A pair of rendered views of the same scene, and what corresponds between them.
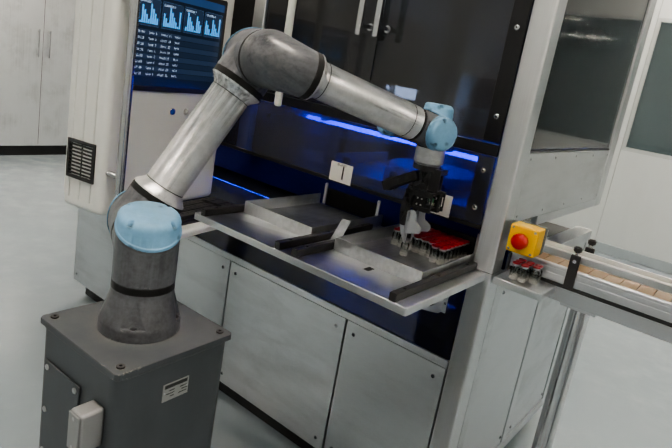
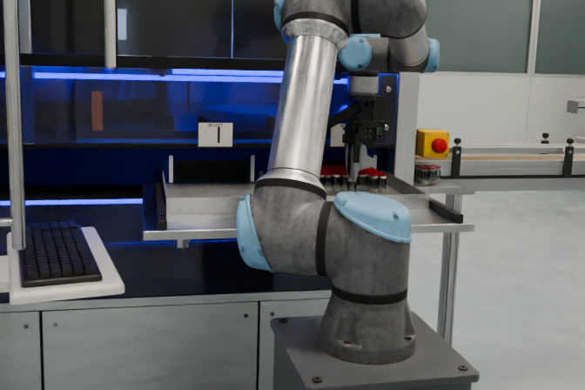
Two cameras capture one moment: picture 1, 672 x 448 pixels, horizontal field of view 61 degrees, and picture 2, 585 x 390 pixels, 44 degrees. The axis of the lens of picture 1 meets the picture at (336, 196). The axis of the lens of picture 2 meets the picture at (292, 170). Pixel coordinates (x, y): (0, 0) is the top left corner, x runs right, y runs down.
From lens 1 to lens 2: 1.27 m
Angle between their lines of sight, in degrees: 48
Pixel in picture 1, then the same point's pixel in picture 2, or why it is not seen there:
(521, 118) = not seen: hidden behind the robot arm
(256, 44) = not seen: outside the picture
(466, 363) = not seen: hidden behind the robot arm
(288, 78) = (415, 16)
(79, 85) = not seen: outside the picture
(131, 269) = (400, 268)
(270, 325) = (140, 364)
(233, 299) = (59, 362)
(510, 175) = (414, 88)
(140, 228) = (405, 216)
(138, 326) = (407, 332)
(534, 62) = not seen: outside the picture
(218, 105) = (331, 62)
